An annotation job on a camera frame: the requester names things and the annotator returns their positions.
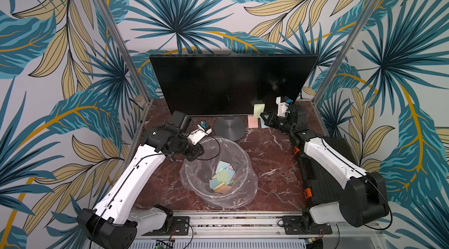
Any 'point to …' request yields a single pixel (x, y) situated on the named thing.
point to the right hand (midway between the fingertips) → (261, 113)
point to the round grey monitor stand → (230, 128)
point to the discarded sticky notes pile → (223, 179)
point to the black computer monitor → (229, 85)
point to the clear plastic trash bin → (196, 174)
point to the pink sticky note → (253, 123)
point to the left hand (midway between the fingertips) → (197, 152)
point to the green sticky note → (258, 109)
